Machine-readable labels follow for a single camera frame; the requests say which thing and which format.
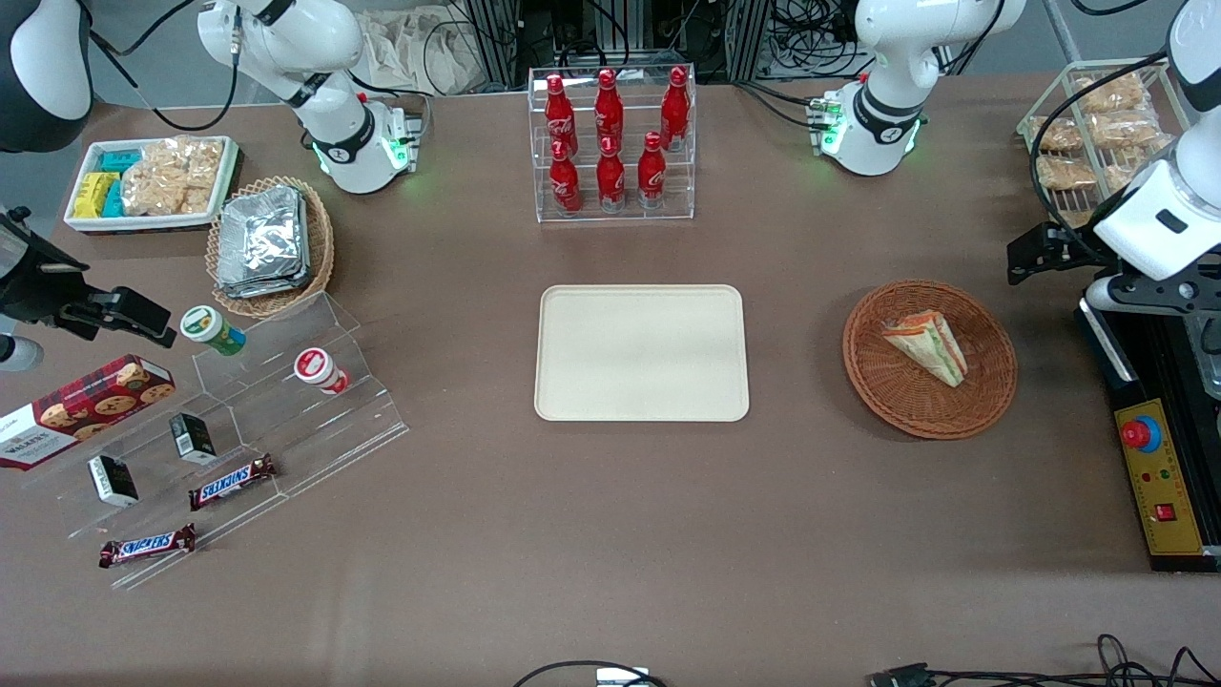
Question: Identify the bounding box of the clear bag of crackers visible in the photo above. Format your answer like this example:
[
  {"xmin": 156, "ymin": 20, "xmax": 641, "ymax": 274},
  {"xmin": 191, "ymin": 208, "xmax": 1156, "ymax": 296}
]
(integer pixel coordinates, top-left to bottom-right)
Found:
[{"xmin": 120, "ymin": 136, "xmax": 226, "ymax": 218}]

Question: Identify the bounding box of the red emergency stop button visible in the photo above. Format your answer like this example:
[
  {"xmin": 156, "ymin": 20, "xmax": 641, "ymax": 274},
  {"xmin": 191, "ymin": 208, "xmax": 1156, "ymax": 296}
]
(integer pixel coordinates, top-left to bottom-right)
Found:
[{"xmin": 1120, "ymin": 415, "xmax": 1164, "ymax": 455}]

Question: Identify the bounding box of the green lidded snack cup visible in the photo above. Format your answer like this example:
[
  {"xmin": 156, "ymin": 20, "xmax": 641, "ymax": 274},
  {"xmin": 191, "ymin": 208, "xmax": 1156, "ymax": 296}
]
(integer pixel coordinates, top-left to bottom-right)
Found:
[{"xmin": 180, "ymin": 304, "xmax": 248, "ymax": 358}]

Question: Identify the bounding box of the grey metal bar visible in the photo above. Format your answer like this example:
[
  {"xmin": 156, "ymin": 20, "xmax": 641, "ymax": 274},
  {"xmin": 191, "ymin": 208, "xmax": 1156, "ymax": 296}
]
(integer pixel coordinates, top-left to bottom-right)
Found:
[{"xmin": 1042, "ymin": 0, "xmax": 1085, "ymax": 64}]

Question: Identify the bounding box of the round brown wicker basket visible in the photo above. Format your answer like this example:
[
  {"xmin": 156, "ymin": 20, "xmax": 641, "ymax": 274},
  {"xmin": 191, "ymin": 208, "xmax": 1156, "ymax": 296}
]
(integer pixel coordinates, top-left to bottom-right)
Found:
[{"xmin": 842, "ymin": 278, "xmax": 1019, "ymax": 441}]

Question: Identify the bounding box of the red cola bottle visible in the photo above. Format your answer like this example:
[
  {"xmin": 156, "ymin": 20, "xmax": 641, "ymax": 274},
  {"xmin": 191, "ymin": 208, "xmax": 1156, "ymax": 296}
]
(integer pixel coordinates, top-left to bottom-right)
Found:
[
  {"xmin": 636, "ymin": 131, "xmax": 668, "ymax": 210},
  {"xmin": 548, "ymin": 139, "xmax": 582, "ymax": 217},
  {"xmin": 594, "ymin": 68, "xmax": 625, "ymax": 149},
  {"xmin": 659, "ymin": 66, "xmax": 691, "ymax": 153},
  {"xmin": 545, "ymin": 73, "xmax": 579, "ymax": 158},
  {"xmin": 596, "ymin": 135, "xmax": 627, "ymax": 214}
]

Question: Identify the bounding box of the small black carton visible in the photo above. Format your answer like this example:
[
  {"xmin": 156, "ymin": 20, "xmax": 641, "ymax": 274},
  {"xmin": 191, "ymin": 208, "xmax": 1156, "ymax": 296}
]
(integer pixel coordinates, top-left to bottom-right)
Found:
[
  {"xmin": 169, "ymin": 411, "xmax": 218, "ymax": 467},
  {"xmin": 87, "ymin": 454, "xmax": 140, "ymax": 509}
]

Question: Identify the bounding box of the black background cable bundle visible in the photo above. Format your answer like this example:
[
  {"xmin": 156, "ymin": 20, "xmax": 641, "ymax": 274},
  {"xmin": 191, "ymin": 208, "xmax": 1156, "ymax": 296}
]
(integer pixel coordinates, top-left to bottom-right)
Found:
[{"xmin": 771, "ymin": 0, "xmax": 871, "ymax": 79}]

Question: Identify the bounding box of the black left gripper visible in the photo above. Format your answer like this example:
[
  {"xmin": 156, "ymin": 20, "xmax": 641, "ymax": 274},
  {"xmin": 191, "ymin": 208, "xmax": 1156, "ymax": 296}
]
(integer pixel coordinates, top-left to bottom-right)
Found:
[{"xmin": 1007, "ymin": 221, "xmax": 1113, "ymax": 286}]

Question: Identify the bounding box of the white rectangular snack tray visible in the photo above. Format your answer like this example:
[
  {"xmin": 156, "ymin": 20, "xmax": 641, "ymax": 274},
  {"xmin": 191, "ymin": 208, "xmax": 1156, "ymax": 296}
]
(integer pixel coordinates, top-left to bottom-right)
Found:
[{"xmin": 63, "ymin": 135, "xmax": 240, "ymax": 235}]

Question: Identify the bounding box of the white wire rack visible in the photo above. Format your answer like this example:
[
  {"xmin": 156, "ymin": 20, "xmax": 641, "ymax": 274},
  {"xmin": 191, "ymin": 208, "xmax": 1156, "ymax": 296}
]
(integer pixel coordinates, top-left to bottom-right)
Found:
[{"xmin": 1015, "ymin": 57, "xmax": 1195, "ymax": 232}]

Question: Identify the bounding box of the triangle sandwich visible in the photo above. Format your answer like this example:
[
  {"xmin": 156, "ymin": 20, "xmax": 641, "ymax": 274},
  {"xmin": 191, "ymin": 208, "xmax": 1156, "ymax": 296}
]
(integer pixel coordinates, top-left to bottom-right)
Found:
[{"xmin": 880, "ymin": 310, "xmax": 970, "ymax": 389}]

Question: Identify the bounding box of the crumpled beige cloth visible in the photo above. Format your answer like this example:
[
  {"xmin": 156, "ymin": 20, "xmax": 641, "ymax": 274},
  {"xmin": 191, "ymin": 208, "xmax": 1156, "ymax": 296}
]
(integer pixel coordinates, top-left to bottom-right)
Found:
[{"xmin": 360, "ymin": 7, "xmax": 480, "ymax": 97}]

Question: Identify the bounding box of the clear acrylic stepped display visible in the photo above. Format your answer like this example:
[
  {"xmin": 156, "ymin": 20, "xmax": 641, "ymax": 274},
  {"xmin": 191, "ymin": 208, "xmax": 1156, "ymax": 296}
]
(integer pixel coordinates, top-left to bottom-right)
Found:
[{"xmin": 23, "ymin": 290, "xmax": 412, "ymax": 593}]

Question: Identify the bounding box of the beige plastic tray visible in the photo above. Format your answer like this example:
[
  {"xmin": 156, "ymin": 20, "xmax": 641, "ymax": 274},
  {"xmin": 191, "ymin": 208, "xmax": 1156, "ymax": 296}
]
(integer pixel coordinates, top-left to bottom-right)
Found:
[{"xmin": 533, "ymin": 283, "xmax": 752, "ymax": 424}]

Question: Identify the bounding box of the clear plastic container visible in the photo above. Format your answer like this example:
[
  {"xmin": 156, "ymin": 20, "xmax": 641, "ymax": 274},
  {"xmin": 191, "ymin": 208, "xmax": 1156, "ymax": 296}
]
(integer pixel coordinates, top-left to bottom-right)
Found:
[{"xmin": 1198, "ymin": 320, "xmax": 1221, "ymax": 400}]

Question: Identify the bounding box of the brown Snickers bar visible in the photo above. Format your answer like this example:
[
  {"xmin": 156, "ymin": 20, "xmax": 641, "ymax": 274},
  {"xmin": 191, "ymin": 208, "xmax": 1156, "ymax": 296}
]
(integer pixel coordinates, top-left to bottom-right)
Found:
[
  {"xmin": 98, "ymin": 522, "xmax": 197, "ymax": 571},
  {"xmin": 187, "ymin": 453, "xmax": 279, "ymax": 512}
]

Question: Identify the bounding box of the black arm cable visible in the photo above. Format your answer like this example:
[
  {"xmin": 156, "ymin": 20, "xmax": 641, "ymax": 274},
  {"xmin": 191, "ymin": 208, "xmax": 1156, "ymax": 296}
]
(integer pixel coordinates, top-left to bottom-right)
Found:
[
  {"xmin": 1026, "ymin": 50, "xmax": 1176, "ymax": 239},
  {"xmin": 80, "ymin": 0, "xmax": 241, "ymax": 133}
]

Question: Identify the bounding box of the yellow snack pack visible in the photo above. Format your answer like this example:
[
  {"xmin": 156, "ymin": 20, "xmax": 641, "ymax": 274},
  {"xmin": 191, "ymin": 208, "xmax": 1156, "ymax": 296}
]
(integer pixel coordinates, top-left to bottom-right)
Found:
[{"xmin": 73, "ymin": 171, "xmax": 121, "ymax": 219}]

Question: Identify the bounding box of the black cable with white plug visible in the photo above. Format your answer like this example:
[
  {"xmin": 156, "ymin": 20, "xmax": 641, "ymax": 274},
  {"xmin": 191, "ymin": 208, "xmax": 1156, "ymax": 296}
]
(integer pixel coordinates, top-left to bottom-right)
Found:
[{"xmin": 513, "ymin": 659, "xmax": 671, "ymax": 687}]

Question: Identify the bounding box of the red lidded snack cup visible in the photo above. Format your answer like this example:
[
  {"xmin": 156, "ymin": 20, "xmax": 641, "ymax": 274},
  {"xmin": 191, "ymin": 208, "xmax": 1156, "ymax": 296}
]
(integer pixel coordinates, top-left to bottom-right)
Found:
[{"xmin": 293, "ymin": 347, "xmax": 351, "ymax": 396}]

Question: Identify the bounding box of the red tartan cookie box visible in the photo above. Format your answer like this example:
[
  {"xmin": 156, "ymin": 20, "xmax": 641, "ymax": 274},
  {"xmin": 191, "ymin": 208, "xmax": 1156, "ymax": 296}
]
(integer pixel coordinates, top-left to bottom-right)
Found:
[{"xmin": 0, "ymin": 354, "xmax": 176, "ymax": 471}]

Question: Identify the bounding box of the silver foil packet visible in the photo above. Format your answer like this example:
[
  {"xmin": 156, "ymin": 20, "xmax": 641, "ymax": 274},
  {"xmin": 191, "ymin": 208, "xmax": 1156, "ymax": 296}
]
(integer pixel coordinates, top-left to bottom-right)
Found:
[
  {"xmin": 217, "ymin": 271, "xmax": 312, "ymax": 300},
  {"xmin": 218, "ymin": 185, "xmax": 309, "ymax": 287}
]

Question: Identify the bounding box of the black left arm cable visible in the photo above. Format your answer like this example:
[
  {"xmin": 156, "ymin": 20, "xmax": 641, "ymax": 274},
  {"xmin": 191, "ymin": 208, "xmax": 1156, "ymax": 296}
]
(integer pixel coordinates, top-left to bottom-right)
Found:
[{"xmin": 1026, "ymin": 50, "xmax": 1176, "ymax": 239}]

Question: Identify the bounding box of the black control box yellow panel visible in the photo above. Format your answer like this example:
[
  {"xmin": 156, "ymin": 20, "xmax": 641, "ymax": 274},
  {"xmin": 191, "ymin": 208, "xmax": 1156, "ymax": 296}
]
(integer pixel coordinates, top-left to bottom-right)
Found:
[{"xmin": 1076, "ymin": 298, "xmax": 1221, "ymax": 574}]

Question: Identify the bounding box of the aluminium frame profile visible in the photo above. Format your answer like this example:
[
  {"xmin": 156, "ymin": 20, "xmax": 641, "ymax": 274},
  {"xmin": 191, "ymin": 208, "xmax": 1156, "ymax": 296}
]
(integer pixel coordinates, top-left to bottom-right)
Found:
[
  {"xmin": 466, "ymin": 0, "xmax": 522, "ymax": 90},
  {"xmin": 724, "ymin": 0, "xmax": 775, "ymax": 83}
]

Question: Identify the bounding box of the clear bag of pastry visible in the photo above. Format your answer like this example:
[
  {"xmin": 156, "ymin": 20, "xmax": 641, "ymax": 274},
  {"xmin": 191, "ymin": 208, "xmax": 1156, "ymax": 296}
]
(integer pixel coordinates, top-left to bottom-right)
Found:
[
  {"xmin": 1035, "ymin": 155, "xmax": 1098, "ymax": 191},
  {"xmin": 1102, "ymin": 143, "xmax": 1176, "ymax": 197},
  {"xmin": 1087, "ymin": 112, "xmax": 1161, "ymax": 147},
  {"xmin": 1076, "ymin": 73, "xmax": 1148, "ymax": 115},
  {"xmin": 1030, "ymin": 115, "xmax": 1085, "ymax": 153}
]

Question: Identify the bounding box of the clear acrylic bottle rack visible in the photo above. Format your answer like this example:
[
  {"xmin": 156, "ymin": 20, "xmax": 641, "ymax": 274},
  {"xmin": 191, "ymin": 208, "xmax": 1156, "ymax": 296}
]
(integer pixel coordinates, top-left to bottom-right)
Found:
[{"xmin": 527, "ymin": 64, "xmax": 698, "ymax": 225}]

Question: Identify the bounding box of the oval tan wicker basket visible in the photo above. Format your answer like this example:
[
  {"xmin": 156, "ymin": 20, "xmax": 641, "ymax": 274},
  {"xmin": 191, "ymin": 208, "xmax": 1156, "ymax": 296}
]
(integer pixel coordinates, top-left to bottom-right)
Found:
[{"xmin": 205, "ymin": 175, "xmax": 337, "ymax": 320}]

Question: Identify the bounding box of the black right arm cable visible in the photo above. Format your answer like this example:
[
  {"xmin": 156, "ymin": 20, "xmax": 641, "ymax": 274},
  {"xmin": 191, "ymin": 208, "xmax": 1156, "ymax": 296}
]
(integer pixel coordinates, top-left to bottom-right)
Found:
[{"xmin": 80, "ymin": 0, "xmax": 241, "ymax": 133}]

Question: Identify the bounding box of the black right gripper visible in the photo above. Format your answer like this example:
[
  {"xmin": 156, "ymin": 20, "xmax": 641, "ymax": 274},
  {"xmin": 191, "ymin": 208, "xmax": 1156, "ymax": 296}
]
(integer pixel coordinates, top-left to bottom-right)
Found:
[{"xmin": 0, "ymin": 210, "xmax": 179, "ymax": 348}]

